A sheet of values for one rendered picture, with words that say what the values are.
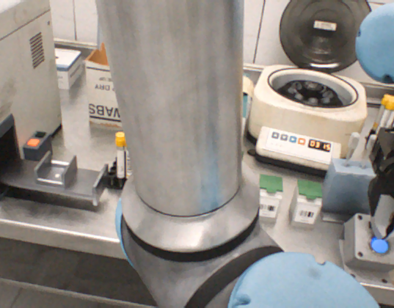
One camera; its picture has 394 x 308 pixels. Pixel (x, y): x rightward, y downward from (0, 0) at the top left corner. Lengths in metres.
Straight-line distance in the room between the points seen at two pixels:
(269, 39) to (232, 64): 0.94
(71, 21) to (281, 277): 1.08
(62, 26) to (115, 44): 1.06
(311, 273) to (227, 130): 0.12
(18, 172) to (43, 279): 0.71
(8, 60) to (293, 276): 0.57
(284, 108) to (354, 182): 0.22
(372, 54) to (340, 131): 0.47
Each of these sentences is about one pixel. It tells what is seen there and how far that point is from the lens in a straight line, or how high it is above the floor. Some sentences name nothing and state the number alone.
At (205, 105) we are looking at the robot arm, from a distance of 0.24.
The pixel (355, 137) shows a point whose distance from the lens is 0.71.
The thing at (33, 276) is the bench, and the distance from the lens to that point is 1.45.
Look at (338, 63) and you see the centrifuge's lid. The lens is 1.12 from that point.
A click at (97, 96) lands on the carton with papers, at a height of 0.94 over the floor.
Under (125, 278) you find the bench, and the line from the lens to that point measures 1.41.
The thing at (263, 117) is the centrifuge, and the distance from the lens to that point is 0.89.
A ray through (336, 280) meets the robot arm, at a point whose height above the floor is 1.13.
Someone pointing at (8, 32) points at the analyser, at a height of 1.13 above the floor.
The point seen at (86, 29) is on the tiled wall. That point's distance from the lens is 1.27.
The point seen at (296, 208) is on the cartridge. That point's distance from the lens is 0.72.
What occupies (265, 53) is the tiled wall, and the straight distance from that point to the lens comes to 1.19.
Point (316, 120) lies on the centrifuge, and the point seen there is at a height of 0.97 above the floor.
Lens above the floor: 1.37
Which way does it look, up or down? 34 degrees down
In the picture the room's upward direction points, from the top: 6 degrees clockwise
